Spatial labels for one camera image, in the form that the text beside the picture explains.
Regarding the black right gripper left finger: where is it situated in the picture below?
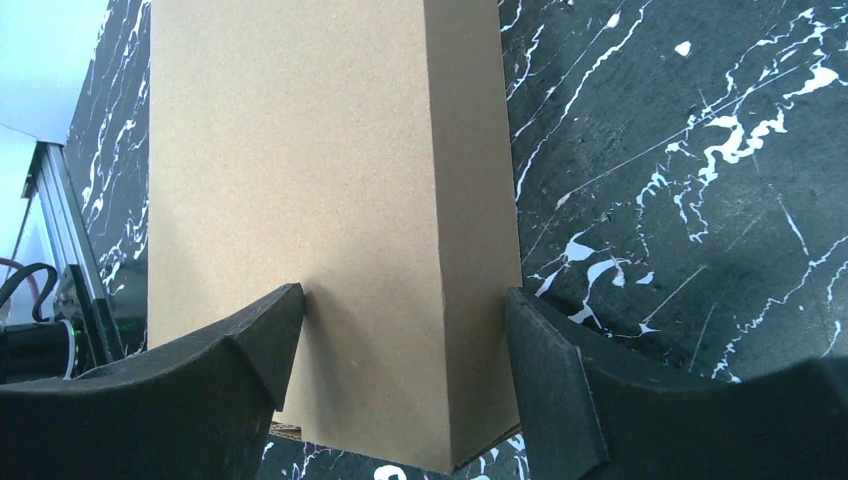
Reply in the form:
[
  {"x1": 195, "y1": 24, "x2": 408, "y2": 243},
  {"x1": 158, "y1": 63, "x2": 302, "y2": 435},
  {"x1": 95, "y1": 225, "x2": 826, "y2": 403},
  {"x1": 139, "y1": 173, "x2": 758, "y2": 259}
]
[{"x1": 1, "y1": 283, "x2": 305, "y2": 479}]

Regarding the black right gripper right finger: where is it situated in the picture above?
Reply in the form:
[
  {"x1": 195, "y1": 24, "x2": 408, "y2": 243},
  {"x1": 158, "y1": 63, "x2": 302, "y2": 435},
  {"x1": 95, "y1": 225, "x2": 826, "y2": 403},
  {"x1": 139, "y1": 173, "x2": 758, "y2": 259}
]
[{"x1": 505, "y1": 287, "x2": 847, "y2": 479}]

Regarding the brown cardboard box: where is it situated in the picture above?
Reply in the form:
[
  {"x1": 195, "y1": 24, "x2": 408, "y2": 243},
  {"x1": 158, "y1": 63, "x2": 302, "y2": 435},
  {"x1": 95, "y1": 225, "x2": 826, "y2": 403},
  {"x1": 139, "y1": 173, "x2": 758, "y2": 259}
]
[{"x1": 148, "y1": 1, "x2": 522, "y2": 474}]

